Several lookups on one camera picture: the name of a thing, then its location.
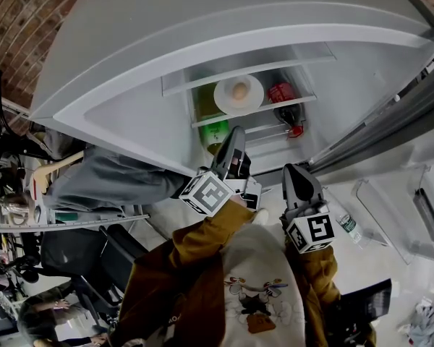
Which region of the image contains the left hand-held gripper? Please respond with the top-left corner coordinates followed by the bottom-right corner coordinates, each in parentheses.
top-left (179, 125), bottom-right (263, 217)

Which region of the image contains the green tea bottle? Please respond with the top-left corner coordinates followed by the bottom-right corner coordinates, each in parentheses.
top-left (197, 83), bottom-right (231, 155)

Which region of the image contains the white cartoon print sweatshirt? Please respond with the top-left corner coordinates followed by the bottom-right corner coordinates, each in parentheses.
top-left (220, 222), bottom-right (308, 347)

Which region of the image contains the grey sweater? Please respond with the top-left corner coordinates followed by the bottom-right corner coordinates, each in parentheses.
top-left (43, 145), bottom-right (191, 213)

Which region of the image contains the white round plate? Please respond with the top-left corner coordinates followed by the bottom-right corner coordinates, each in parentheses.
top-left (213, 74), bottom-right (265, 117)

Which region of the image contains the brown egg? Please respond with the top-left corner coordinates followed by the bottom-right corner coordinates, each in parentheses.
top-left (231, 81), bottom-right (250, 100)

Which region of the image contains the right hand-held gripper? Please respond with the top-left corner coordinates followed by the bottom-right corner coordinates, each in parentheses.
top-left (280, 163), bottom-right (338, 255)

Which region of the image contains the clear water bottle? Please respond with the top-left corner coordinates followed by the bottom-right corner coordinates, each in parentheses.
top-left (334, 211), bottom-right (372, 249)

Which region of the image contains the mustard brown jacket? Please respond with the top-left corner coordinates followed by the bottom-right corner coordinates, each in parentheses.
top-left (108, 200), bottom-right (379, 347)

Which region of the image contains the black office chair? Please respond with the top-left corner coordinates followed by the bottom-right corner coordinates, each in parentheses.
top-left (39, 224), bottom-right (149, 325)

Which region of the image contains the white metal shelving rack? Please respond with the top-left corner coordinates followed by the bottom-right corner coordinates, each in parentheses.
top-left (0, 88), bottom-right (151, 233)

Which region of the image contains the crumpled plastic bag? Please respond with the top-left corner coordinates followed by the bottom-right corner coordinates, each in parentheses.
top-left (397, 298), bottom-right (434, 347)

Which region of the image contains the coiled beige cable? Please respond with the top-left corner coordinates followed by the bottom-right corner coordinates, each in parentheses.
top-left (1, 197), bottom-right (32, 227)

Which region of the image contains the person's right forearm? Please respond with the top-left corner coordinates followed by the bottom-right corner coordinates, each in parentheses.
top-left (284, 246), bottom-right (343, 303)

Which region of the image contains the white refrigerator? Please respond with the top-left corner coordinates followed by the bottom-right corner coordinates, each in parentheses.
top-left (28, 0), bottom-right (434, 265)

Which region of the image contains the red label cola bottle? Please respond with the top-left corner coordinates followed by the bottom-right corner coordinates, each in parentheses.
top-left (267, 81), bottom-right (307, 140)

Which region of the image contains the wooden clothes hanger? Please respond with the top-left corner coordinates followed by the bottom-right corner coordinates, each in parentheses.
top-left (32, 149), bottom-right (85, 194)

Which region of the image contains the person's white shoe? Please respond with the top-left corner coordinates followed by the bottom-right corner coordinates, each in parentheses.
top-left (252, 207), bottom-right (271, 226)

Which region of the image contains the person's left forearm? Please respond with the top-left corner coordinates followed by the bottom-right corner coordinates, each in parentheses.
top-left (171, 200), bottom-right (256, 263)

